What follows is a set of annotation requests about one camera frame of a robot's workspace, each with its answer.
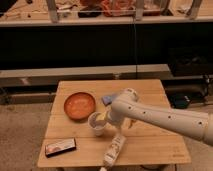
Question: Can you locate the white ceramic cup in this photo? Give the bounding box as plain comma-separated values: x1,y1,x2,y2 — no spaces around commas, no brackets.
88,112,107,136

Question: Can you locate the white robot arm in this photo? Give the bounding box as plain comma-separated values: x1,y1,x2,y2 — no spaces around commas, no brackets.
101,88,213,146

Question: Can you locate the blue sponge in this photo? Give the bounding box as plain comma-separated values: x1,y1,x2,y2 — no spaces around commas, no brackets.
101,94,117,106

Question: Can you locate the wooden folding table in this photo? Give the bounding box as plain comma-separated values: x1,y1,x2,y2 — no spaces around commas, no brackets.
38,79,191,168

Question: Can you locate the white plastic bottle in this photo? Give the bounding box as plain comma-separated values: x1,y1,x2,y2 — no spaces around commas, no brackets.
99,134,126,171

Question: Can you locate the orange toy carrot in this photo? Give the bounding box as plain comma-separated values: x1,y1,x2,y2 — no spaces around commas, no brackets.
128,119,137,129

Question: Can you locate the black rectangular box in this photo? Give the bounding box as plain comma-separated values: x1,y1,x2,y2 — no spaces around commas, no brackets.
45,138,77,158

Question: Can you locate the metal frame shelf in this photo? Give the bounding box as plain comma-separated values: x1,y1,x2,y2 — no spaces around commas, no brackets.
0,0,213,27

